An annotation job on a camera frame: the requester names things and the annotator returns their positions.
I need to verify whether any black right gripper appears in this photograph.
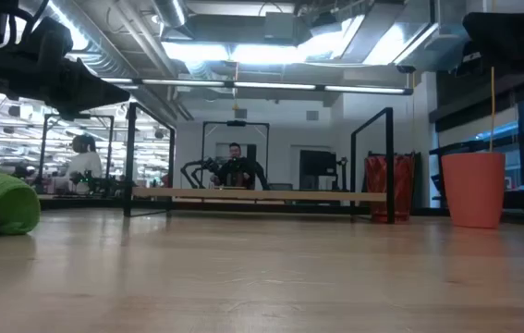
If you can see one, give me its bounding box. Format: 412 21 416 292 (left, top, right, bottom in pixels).
456 0 524 79

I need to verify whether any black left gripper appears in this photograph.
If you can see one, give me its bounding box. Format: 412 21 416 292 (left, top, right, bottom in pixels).
0 17 131 119

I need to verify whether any black-framed wooden shelf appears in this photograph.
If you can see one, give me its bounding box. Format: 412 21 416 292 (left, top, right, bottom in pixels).
122 102 396 226

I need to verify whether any person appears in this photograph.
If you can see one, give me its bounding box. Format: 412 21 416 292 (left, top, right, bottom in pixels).
55 133 104 193
213 142 270 191

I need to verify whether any orange plastic cup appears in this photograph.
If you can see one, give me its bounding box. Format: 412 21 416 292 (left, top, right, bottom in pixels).
440 152 506 229

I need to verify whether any long ceiling light strip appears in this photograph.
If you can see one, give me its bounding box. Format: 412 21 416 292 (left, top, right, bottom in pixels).
102 77 414 96

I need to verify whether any red translucent cup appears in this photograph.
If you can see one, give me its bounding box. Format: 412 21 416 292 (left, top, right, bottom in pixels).
364 154 416 224

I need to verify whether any black monitor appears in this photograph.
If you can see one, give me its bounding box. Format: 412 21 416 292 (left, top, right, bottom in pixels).
299 150 338 191

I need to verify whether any dark window frame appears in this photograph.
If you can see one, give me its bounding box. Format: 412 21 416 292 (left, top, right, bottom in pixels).
429 68 524 209

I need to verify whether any black rig frame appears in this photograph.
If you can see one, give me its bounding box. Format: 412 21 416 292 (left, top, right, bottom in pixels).
39 189 524 228

